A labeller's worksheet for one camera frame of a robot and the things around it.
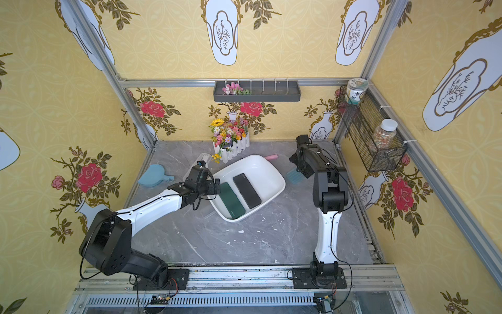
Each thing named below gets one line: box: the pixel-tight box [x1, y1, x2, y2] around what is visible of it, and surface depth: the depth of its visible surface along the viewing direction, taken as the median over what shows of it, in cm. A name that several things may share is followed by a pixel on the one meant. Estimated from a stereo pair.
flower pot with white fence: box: [208, 118, 251, 164], surface depth 106 cm
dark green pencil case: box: [220, 181, 246, 220], surface depth 94 cm
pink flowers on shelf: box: [221, 81, 251, 95], surface depth 89 cm
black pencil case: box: [232, 172, 262, 209], surface depth 100 cm
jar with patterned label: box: [345, 77, 369, 105], surface depth 87 cm
